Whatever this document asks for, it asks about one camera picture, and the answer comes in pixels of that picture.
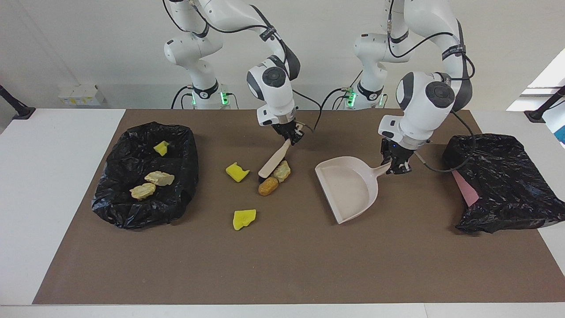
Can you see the teal object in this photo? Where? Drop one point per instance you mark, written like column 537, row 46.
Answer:
column 559, row 128

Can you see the pale ridged bread chunk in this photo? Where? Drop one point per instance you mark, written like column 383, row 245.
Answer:
column 282, row 171

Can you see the beige brush with black bristles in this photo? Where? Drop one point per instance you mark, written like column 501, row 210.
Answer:
column 273, row 163

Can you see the crumpled black trash bag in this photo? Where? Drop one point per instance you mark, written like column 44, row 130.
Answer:
column 503, row 185

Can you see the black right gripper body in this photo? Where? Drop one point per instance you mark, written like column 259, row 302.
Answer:
column 287, row 130

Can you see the pale yellow bread chunk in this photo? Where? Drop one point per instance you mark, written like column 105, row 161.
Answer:
column 160, row 178

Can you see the brown cork-like bread roll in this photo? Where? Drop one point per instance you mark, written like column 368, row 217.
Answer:
column 268, row 186

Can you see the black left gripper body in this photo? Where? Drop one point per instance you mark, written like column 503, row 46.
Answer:
column 397, row 152

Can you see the brown table mat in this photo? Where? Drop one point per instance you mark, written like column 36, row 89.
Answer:
column 282, row 265

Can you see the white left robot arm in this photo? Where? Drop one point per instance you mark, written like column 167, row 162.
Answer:
column 419, row 110

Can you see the pink bin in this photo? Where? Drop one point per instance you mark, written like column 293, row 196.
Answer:
column 467, row 190

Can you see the small yellow sponge piece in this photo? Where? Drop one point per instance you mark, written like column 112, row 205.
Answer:
column 161, row 148

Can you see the beige plastic dustpan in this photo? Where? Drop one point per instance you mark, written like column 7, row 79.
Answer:
column 348, row 185

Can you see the orange ridged bread chunk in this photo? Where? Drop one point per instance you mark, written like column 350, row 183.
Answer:
column 142, row 191

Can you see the black clamp stand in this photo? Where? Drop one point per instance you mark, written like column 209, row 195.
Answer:
column 22, row 112
column 536, row 115

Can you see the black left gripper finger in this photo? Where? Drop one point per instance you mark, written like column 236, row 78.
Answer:
column 390, row 165
column 405, row 166

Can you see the black trash bag lined bin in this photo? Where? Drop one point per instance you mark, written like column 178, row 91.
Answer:
column 119, row 176

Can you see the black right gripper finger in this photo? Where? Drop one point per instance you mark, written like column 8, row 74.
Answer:
column 289, row 139
column 300, row 134

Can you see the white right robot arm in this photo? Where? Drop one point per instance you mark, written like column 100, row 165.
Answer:
column 276, row 92

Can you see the notched yellow sponge piece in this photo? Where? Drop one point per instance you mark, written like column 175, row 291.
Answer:
column 237, row 172

